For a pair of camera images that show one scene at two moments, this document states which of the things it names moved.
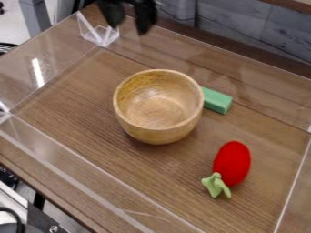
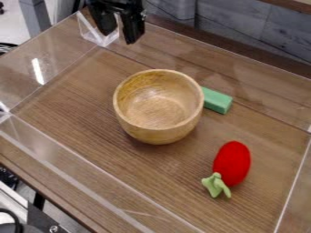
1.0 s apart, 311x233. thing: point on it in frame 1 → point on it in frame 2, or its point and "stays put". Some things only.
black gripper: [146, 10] → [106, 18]
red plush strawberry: [233, 164] stays put
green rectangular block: [217, 101] stays put
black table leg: [39, 200] stays put
